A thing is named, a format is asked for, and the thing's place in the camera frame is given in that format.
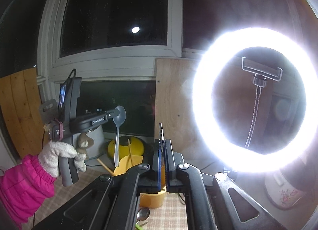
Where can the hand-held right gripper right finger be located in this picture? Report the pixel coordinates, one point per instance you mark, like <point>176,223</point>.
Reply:
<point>169,165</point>

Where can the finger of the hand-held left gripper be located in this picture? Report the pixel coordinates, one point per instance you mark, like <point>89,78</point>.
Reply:
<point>114,115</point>

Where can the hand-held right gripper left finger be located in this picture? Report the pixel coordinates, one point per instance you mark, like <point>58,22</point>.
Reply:
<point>157,163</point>

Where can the metal spoon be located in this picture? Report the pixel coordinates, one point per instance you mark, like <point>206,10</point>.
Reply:
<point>143,213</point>
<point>122,118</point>

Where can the yellow plastic container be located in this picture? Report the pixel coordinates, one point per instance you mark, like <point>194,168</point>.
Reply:
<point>151,200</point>

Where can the green plastic spoon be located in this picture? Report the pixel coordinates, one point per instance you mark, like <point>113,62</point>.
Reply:
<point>139,226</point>

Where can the pink sleeved left forearm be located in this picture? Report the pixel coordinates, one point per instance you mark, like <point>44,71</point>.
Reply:
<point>22,185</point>

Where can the person's left hand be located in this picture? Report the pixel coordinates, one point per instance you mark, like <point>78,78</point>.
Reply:
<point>53,154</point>

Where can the black pot with yellow lid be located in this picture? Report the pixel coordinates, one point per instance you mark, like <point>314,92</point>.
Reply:
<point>135,145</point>

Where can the white and blue electric kettle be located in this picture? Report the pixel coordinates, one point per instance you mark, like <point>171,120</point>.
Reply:
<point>97,143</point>

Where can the checkered tablecloth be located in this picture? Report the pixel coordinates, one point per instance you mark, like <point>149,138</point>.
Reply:
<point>169,210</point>

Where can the wooden plank board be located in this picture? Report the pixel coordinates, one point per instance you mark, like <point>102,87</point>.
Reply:
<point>19,108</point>

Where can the light wood panel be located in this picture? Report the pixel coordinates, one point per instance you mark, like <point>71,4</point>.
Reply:
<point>178,96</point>

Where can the white floral cooker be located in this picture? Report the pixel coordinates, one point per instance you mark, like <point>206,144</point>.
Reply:
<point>285,192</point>

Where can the phone holder on gooseneck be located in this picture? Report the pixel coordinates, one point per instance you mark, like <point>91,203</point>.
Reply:
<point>260,69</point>

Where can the white window frame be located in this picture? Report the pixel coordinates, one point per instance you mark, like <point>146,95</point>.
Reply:
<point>111,53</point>

